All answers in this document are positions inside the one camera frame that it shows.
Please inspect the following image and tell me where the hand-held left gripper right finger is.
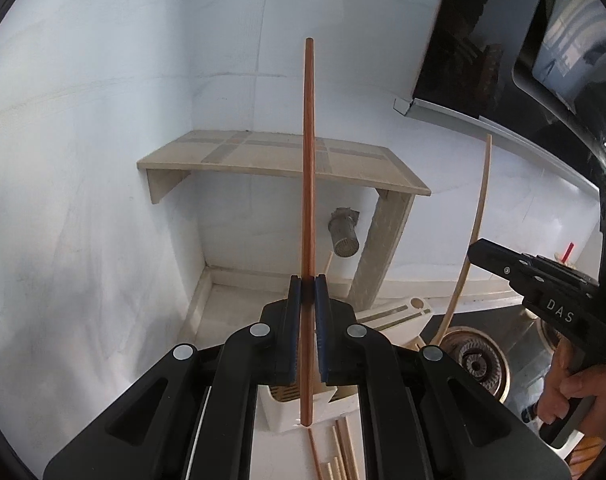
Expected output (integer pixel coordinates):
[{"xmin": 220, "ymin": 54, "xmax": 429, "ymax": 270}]
[{"xmin": 314, "ymin": 274, "xmax": 570, "ymax": 480}]

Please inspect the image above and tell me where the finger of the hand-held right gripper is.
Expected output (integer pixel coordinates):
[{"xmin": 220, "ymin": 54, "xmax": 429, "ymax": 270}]
[{"xmin": 467, "ymin": 239, "xmax": 540, "ymax": 297}]

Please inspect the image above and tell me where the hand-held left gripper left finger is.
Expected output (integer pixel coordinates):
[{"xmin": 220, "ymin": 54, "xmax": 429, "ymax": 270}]
[{"xmin": 43, "ymin": 275, "xmax": 304, "ymax": 480}]

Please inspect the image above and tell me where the white utensil holder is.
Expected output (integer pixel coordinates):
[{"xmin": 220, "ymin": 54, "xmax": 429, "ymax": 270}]
[{"xmin": 259, "ymin": 297, "xmax": 434, "ymax": 433}]

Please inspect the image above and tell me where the row of wooden chopsticks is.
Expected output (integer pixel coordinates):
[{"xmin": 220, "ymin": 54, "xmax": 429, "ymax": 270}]
[{"xmin": 309, "ymin": 417, "xmax": 360, "ymax": 480}]

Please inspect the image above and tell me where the brown wooden chopstick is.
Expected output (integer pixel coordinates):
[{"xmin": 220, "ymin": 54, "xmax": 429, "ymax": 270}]
[{"xmin": 299, "ymin": 36, "xmax": 318, "ymax": 428}]

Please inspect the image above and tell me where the person's right hand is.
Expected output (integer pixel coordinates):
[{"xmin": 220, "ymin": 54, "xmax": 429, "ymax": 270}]
[{"xmin": 538, "ymin": 342, "xmax": 606, "ymax": 426}]

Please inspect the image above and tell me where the black glass gas stove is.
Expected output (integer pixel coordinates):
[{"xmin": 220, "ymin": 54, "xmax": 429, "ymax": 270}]
[{"xmin": 417, "ymin": 305, "xmax": 556, "ymax": 411}]

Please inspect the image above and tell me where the round gas burner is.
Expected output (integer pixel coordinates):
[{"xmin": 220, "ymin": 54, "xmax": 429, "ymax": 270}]
[{"xmin": 440, "ymin": 326, "xmax": 512, "ymax": 405}]

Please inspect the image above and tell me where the grey pipe outlet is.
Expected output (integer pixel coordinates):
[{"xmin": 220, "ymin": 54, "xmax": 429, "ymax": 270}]
[{"xmin": 329, "ymin": 206, "xmax": 361, "ymax": 258}]

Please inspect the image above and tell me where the orange wooden crate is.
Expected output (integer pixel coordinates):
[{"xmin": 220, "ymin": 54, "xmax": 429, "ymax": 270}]
[{"xmin": 568, "ymin": 432, "xmax": 606, "ymax": 480}]

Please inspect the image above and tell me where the beige tiled corner shelf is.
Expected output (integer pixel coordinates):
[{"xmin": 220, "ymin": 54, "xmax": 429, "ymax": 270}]
[{"xmin": 137, "ymin": 130, "xmax": 432, "ymax": 311}]

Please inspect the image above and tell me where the black range hood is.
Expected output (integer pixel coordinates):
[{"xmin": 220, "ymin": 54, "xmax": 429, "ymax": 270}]
[{"xmin": 512, "ymin": 0, "xmax": 606, "ymax": 176}]

